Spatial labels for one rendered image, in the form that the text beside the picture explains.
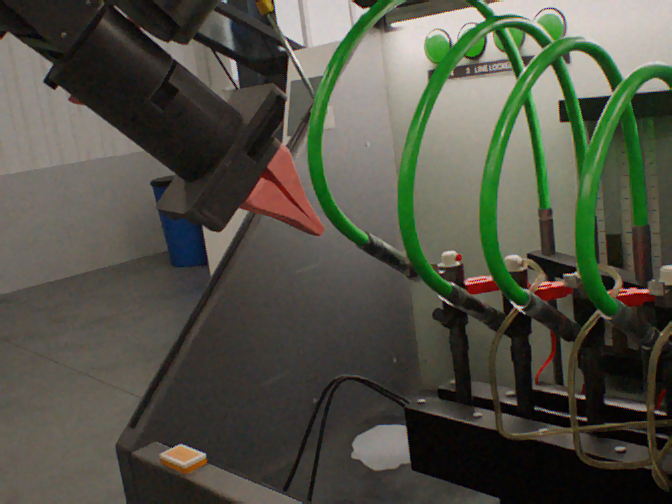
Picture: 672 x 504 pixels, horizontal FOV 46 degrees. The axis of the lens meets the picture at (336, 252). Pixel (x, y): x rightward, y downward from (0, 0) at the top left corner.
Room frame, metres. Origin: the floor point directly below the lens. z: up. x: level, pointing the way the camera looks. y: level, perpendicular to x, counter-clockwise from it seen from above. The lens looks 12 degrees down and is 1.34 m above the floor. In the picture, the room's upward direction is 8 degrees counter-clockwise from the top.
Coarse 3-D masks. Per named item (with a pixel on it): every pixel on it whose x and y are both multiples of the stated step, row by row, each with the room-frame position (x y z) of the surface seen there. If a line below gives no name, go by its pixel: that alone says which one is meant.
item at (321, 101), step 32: (384, 0) 0.80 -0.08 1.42; (480, 0) 0.90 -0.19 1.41; (352, 32) 0.76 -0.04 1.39; (512, 64) 0.95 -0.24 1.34; (320, 96) 0.73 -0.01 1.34; (320, 128) 0.72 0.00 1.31; (320, 160) 0.72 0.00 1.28; (544, 160) 0.97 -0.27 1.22; (320, 192) 0.72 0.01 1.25; (544, 192) 0.97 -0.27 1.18; (352, 224) 0.74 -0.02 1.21
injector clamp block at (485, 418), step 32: (448, 384) 0.89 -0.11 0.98; (480, 384) 0.87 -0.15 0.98; (416, 416) 0.83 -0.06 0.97; (448, 416) 0.80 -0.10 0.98; (480, 416) 0.78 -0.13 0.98; (512, 416) 0.78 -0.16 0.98; (544, 416) 0.78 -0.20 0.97; (416, 448) 0.83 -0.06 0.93; (448, 448) 0.80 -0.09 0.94; (480, 448) 0.77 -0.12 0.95; (512, 448) 0.74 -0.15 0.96; (544, 448) 0.71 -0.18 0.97; (608, 448) 0.68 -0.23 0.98; (640, 448) 0.67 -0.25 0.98; (448, 480) 0.80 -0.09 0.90; (480, 480) 0.77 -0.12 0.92; (512, 480) 0.74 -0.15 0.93; (544, 480) 0.71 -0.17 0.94; (576, 480) 0.69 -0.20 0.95; (608, 480) 0.66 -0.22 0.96; (640, 480) 0.64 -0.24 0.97
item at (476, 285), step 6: (480, 276) 0.85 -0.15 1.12; (468, 282) 0.84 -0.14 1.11; (474, 282) 0.83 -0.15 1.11; (480, 282) 0.83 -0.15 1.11; (486, 282) 0.83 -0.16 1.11; (492, 282) 0.83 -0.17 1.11; (468, 288) 0.83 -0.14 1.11; (474, 288) 0.83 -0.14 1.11; (480, 288) 0.83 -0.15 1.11; (486, 288) 0.83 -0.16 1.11; (492, 288) 0.83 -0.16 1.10; (498, 288) 0.84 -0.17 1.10; (474, 294) 0.83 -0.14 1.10
